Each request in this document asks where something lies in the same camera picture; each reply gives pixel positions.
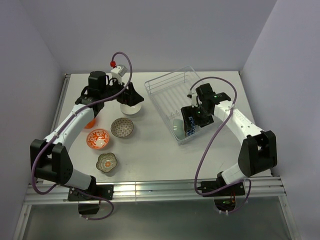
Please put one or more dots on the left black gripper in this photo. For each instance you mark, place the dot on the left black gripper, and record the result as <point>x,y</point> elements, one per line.
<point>134,97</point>

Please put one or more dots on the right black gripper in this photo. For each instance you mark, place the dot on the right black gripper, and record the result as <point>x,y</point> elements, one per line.
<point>207,121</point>

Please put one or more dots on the orange geometric blue bowl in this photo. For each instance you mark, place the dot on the orange geometric blue bowl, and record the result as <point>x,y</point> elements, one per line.
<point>190,126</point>

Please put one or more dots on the grey-green ceramic bowl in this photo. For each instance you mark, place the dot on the grey-green ceramic bowl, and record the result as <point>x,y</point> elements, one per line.
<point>178,128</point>

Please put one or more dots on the brown patterned ceramic bowl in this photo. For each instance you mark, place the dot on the brown patterned ceramic bowl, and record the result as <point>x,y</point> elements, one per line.
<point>122,127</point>

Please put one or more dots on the orange floral ceramic bowl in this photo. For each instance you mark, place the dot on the orange floral ceramic bowl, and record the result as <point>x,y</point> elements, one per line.
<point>98,139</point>

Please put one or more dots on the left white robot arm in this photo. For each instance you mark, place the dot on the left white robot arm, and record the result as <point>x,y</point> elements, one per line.
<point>49,158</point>

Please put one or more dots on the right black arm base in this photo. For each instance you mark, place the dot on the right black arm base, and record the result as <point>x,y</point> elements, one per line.
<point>229,194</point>

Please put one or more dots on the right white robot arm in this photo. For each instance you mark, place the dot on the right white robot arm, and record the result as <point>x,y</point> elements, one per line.
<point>258,151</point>

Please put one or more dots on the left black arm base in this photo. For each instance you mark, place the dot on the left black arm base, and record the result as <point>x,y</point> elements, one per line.
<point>89,201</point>

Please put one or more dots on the white ceramic bowl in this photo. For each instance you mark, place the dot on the white ceramic bowl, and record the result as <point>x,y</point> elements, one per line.
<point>130,110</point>

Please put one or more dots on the orange plastic cup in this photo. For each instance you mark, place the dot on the orange plastic cup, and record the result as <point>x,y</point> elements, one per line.
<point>91,124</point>

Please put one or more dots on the green flower-shaped bowl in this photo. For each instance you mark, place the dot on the green flower-shaped bowl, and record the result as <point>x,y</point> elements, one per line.
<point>106,162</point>

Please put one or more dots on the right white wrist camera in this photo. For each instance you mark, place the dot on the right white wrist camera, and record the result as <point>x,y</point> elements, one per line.
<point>193,96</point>

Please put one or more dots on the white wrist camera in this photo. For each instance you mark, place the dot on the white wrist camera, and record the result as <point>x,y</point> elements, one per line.
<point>117,71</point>
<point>193,96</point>

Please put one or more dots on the white wire dish rack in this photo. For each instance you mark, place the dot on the white wire dish rack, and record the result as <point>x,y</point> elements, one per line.
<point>168,93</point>

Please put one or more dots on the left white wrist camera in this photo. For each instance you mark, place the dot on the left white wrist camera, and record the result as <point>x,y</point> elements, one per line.
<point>117,71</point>

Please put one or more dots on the aluminium frame rail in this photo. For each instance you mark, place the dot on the aluminium frame rail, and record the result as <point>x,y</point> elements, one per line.
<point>154,197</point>

